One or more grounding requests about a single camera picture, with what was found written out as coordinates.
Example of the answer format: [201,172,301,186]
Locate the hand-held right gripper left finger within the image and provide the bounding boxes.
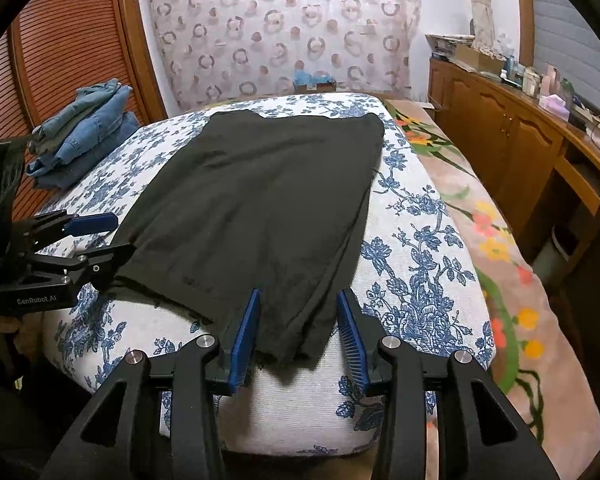
[55,287,262,480]

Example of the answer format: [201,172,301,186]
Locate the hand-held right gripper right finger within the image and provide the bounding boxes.
[336,287,561,480]

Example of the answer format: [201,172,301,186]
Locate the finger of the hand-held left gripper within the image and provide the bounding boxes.
[14,211,120,249]
[27,242,137,290]

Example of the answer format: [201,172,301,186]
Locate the black pants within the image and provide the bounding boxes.
[107,110,386,366]

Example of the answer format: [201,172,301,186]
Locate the person's left hand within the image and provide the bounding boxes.
[0,310,41,346]

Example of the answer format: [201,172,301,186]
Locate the folded blue denim jeans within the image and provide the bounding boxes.
[26,100,141,178]
[30,157,113,192]

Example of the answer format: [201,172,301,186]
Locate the blue floral white mattress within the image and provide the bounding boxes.
[32,91,496,456]

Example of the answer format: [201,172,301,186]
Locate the folded faded grey-blue jeans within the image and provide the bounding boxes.
[32,79,133,143]

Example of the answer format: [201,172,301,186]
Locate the wooden louvered wardrobe door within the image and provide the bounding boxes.
[10,0,168,131]
[0,30,46,211]

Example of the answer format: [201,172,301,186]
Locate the colourful flower blanket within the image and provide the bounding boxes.
[384,97,600,480]

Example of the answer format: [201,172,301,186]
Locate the dark waste bin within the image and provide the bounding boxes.
[532,225,581,282]

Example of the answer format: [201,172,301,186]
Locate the wooden sideboard cabinet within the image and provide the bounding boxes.
[427,57,600,301]

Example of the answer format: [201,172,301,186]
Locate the open brown cardboard box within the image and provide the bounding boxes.
[452,47,507,74]

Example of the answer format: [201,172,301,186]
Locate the pink tissue pack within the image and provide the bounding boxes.
[539,92,572,119]

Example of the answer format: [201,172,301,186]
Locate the stack of papers and boxes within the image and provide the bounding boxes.
[425,34,476,59]

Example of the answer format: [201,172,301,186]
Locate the tied beige curtain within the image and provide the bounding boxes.
[455,0,496,53]

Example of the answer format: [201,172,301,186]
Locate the grey window blind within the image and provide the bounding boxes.
[527,0,600,111]

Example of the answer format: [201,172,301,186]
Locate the ring patterned sheer curtain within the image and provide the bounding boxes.
[140,0,423,113]

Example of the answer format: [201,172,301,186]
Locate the wooden window frame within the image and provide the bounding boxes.
[511,0,537,68]

